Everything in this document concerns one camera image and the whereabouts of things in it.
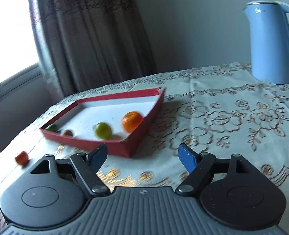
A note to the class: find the window with grey frame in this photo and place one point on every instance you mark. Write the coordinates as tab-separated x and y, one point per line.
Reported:
18	56

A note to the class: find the blue electric kettle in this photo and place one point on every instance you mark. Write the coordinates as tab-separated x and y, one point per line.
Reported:
269	35

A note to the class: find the small brown fruit in box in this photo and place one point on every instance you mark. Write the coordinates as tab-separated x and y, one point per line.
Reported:
67	132

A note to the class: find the brown patterned curtain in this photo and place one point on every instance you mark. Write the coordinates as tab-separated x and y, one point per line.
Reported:
85	44

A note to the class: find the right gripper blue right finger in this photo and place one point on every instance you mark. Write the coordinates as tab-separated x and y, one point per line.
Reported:
199	168

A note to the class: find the green fruit at box corner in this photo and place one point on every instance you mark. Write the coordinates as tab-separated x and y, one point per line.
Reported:
52	128

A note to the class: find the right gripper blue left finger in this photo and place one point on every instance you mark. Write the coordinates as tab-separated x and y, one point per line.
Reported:
86	167

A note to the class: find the red shallow cardboard box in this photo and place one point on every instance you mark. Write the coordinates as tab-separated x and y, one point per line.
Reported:
118	120

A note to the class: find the floral gold white tablecloth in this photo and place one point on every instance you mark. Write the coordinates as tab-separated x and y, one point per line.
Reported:
221	110

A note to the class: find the orange mandarin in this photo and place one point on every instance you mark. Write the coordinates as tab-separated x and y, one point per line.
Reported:
22	158
131	120

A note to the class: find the orange mandarin in box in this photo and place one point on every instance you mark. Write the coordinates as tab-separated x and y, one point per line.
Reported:
131	120

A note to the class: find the green tomato in box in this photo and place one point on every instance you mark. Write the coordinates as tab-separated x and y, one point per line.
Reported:
103	130

